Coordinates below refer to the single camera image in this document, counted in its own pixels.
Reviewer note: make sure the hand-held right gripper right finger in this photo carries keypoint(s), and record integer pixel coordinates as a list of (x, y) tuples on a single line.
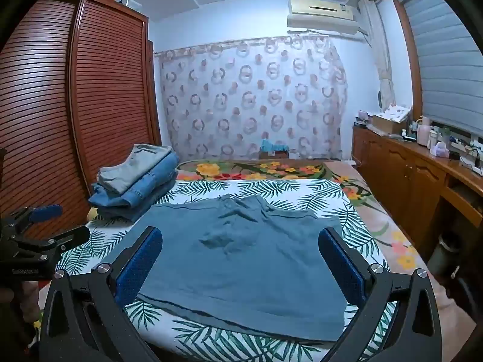
[(342, 267)]

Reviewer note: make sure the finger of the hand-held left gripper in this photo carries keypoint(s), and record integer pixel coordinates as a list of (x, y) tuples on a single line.
[(64, 235), (41, 213)]

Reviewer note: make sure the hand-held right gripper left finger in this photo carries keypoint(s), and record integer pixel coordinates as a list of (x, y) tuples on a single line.
[(139, 267)]

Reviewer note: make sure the teal pants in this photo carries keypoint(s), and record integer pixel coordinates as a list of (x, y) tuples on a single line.
[(241, 264)]

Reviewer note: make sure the grey folded pants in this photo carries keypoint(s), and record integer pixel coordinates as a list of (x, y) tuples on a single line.
[(132, 166)]

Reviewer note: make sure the person's left hand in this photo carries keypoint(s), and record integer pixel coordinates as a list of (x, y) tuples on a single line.
[(31, 296)]

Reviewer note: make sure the light blue folded jeans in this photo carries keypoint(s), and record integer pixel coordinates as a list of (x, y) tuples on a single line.
[(151, 181)]

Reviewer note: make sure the dark trash bin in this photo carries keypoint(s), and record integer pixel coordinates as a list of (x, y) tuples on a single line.
[(445, 252)]

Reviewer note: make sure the palm leaf print bedsheet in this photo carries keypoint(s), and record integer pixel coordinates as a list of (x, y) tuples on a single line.
[(264, 192)]

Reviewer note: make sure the wooden sideboard cabinet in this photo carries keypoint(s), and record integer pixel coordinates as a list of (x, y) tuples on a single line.
[(396, 166)]

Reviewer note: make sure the brown slatted wardrobe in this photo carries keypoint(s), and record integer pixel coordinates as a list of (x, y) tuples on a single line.
[(75, 101)]

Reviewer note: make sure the floral blanket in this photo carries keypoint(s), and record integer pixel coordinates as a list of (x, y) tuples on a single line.
[(264, 169)]

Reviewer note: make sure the box with blue cloth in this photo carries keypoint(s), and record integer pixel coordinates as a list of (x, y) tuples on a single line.
[(273, 149)]

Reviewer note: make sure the small purple box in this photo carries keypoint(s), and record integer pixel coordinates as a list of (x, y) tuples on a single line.
[(439, 150)]

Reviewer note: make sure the cardboard box with floral cloth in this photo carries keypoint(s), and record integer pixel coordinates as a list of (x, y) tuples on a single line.
[(390, 118)]

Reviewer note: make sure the pink bottle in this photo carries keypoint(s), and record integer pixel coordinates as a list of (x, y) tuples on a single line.
[(423, 132)]

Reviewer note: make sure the tied beige curtain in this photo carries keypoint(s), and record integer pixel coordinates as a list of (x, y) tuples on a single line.
[(383, 64)]

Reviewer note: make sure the grey window blind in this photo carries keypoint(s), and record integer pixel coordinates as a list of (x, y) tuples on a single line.
[(445, 52)]

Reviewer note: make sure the wall air conditioner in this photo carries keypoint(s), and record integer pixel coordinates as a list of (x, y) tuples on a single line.
[(320, 15)]

